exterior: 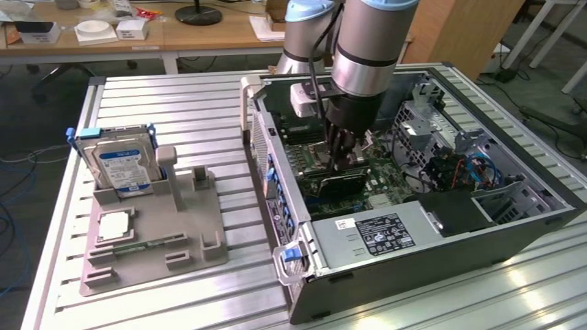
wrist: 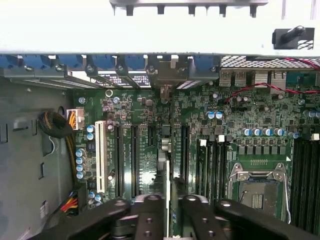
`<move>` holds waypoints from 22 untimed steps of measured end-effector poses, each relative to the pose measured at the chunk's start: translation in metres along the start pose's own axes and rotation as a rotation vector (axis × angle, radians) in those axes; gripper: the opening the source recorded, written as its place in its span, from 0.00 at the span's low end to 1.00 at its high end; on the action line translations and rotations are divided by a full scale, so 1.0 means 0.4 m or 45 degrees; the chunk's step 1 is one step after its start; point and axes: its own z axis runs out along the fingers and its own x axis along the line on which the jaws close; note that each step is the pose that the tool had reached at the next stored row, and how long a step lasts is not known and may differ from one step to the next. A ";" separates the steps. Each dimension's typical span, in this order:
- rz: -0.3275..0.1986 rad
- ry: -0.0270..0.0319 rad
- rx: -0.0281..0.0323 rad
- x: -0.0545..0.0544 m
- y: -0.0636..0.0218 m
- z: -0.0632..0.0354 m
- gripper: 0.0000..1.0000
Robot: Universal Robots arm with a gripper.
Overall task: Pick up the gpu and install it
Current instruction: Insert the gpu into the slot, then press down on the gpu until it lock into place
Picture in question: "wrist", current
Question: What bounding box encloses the CPU socket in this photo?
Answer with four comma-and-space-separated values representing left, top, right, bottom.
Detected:
228, 162, 293, 223

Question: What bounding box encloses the black power connector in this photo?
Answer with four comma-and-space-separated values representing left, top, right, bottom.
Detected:
59, 184, 81, 216

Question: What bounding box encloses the white expansion slot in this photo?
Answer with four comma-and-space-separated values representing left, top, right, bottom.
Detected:
94, 119, 109, 194

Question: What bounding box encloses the short black expansion slot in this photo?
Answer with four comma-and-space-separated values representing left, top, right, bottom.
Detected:
147, 124, 156, 148

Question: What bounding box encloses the green motherboard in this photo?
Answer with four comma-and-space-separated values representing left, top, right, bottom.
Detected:
72, 72, 320, 226

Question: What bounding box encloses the white power connector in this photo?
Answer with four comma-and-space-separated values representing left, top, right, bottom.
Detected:
66, 106, 85, 131

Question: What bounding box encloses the grey power supply unit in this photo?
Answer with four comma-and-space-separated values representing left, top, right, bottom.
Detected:
0, 76, 76, 240

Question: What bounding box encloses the silver rear port block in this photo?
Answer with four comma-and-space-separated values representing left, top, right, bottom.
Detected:
219, 71, 247, 87
271, 71, 287, 95
253, 70, 270, 88

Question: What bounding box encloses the black open PC case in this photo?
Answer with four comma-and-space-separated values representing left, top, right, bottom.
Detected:
0, 0, 320, 91

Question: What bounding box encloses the black rear panel latch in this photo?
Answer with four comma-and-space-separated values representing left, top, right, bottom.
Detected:
271, 24, 316, 50

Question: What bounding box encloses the black sleeved cable bundle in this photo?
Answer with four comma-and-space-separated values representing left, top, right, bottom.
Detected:
37, 111, 78, 191

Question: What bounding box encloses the red black twisted wire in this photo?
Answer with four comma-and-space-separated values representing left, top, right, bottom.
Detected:
223, 57, 320, 105

